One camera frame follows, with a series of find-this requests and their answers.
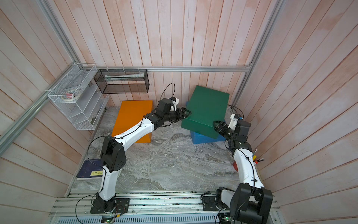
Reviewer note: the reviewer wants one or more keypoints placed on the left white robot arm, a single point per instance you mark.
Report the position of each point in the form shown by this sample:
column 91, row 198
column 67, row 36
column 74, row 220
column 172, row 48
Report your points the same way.
column 113, row 155

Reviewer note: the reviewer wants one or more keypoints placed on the dark blue booklet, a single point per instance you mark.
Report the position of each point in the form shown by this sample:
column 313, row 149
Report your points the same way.
column 91, row 169

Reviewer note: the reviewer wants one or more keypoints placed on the horizontal aluminium wall rail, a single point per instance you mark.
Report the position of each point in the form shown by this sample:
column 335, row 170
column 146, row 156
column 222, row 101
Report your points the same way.
column 181, row 68

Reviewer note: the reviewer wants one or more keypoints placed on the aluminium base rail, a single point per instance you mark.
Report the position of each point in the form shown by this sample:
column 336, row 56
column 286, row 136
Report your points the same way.
column 148, row 207

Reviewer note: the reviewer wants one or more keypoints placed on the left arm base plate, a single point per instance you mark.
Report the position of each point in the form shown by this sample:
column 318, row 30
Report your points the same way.
column 120, row 205

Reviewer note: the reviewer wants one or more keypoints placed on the white wire shelf rack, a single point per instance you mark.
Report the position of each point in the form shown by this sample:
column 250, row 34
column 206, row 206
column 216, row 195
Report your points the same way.
column 80, row 101

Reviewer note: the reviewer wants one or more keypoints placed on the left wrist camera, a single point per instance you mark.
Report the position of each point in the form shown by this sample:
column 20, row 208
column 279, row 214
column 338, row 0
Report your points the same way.
column 168, row 105

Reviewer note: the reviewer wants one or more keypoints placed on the orange shoebox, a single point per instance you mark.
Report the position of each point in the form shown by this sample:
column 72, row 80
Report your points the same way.
column 130, row 114

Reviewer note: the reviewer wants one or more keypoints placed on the blue shoebox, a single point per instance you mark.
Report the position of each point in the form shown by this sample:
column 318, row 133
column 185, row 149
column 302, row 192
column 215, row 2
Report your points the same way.
column 201, row 139

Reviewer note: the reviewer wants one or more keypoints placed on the pens in cup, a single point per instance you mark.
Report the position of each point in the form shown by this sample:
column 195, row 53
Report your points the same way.
column 256, row 160

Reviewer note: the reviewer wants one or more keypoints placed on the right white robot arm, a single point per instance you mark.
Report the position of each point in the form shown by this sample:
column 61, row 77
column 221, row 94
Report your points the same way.
column 251, row 202

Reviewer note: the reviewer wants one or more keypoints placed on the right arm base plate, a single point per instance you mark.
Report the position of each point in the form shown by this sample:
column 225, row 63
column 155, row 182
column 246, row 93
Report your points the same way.
column 209, row 203

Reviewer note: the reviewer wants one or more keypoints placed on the papers in black basket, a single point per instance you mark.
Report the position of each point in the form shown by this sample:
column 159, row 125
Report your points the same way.
column 130, row 77

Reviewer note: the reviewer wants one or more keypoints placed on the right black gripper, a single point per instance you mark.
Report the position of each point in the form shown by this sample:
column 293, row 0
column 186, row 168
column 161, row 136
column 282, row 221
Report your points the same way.
column 222, row 125

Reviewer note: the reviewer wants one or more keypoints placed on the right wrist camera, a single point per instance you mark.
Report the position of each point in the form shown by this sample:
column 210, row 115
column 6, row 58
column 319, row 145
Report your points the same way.
column 234, row 119

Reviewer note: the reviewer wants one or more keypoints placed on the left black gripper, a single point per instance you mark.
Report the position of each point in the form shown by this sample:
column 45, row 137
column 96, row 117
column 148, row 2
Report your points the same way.
column 183, row 115

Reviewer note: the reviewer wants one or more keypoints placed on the red pen cup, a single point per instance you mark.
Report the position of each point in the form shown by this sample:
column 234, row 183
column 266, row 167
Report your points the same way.
column 235, row 166

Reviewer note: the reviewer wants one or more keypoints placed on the tape roll in rack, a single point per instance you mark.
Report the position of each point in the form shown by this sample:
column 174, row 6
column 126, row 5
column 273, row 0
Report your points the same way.
column 70, row 95

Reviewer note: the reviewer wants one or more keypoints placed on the black mesh wall basket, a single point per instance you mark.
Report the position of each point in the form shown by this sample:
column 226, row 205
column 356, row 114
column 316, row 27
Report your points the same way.
column 121, row 87

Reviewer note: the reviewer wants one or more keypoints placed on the green shoebox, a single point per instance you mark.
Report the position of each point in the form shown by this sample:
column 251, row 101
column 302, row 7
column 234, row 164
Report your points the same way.
column 206, row 106

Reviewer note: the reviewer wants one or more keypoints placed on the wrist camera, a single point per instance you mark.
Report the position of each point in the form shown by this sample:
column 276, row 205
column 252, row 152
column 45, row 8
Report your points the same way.
column 168, row 105
column 234, row 119

